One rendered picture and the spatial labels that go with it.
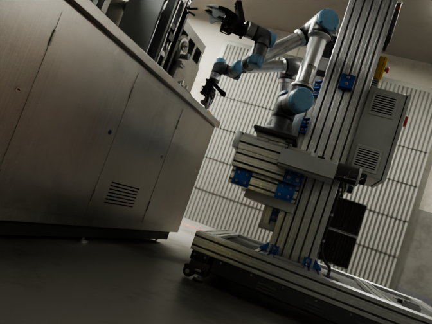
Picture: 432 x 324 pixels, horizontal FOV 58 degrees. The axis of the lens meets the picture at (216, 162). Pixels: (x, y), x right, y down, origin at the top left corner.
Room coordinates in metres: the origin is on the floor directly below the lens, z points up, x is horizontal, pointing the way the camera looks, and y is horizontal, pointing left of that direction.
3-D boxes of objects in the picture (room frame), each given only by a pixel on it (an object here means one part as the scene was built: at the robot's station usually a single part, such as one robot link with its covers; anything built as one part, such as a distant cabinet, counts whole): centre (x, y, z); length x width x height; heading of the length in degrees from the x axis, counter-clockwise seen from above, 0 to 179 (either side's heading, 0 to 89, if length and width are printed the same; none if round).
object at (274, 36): (1.81, -0.02, 1.21); 0.11 x 0.08 x 0.09; 101
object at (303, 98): (1.86, -0.28, 1.19); 0.15 x 0.12 x 0.55; 11
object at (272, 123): (1.99, -0.25, 0.87); 0.15 x 0.15 x 0.10
